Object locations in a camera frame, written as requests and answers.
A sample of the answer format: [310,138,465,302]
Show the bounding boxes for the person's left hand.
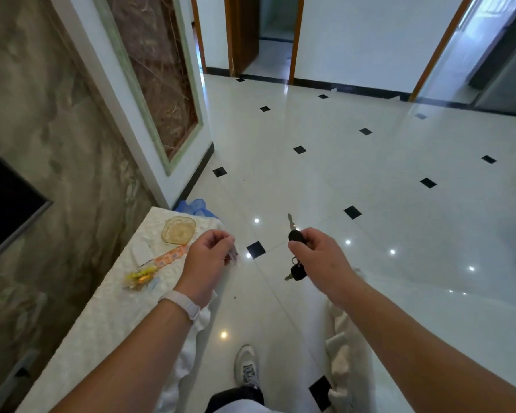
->
[175,230,237,309]

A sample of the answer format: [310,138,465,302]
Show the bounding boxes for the person's right hand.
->
[288,228,361,304]

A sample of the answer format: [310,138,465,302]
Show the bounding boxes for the black-headed silver key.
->
[287,213,307,245]

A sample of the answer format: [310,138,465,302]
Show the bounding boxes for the person's left forearm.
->
[49,297,193,413]

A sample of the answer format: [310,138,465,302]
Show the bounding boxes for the person's right forearm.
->
[327,277,516,413]

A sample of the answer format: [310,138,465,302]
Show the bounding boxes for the blue plastic bag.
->
[174,199,219,220]

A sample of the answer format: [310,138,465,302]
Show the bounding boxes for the amber glass dish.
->
[161,216,197,245]

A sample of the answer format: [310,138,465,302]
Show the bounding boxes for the orange patterned packet strip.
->
[153,244,190,270]

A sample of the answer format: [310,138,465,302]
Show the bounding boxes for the white wristband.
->
[158,290,201,323]

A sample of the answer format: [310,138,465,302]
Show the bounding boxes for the white paper packet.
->
[131,241,155,267]

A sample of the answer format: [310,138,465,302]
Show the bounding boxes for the yellow green plastic toy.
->
[124,266,158,291]

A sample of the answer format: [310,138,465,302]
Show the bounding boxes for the grey white sneaker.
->
[234,344,260,388]

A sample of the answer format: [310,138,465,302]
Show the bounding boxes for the person's beige trouser leg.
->
[325,271,376,413]

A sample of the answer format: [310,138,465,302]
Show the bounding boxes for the person's dark trouser leg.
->
[204,385,284,413]

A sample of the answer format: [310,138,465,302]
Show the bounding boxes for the brown wooden door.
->
[224,0,261,78]

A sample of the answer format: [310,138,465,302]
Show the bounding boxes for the black television screen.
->
[0,145,54,268]

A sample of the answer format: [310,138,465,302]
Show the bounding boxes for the orange wooden door frame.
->
[288,0,306,85]
[408,0,475,102]

